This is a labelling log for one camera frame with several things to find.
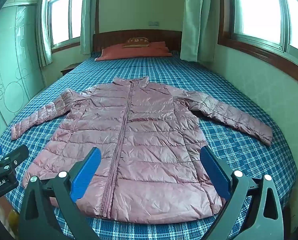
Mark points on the light green curtain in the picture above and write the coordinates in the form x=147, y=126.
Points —
x=199, y=22
x=87, y=17
x=44, y=30

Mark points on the window with white frame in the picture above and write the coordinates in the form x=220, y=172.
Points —
x=64, y=17

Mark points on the pink quilted puffer jacket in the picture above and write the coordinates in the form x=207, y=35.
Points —
x=144, y=130

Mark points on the window with wooden sill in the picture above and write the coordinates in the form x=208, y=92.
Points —
x=263, y=12

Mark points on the small brown patterned cushion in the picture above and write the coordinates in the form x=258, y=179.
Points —
x=136, y=42

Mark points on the orange red pillow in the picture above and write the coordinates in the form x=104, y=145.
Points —
x=136, y=52

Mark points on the white wall socket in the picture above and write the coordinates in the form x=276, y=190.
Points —
x=154, y=23

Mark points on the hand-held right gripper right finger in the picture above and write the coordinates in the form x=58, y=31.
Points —
x=214, y=177

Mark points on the bed with blue plaid sheet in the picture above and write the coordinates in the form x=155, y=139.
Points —
x=151, y=68

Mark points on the pale wardrobe with circle pattern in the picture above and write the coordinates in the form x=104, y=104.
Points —
x=11, y=67

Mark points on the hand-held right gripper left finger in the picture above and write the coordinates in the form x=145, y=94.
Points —
x=85, y=178

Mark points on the dark wooden headboard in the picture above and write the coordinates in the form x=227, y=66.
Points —
x=136, y=34

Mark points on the dark wooden nightstand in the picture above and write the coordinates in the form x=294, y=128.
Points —
x=70, y=68

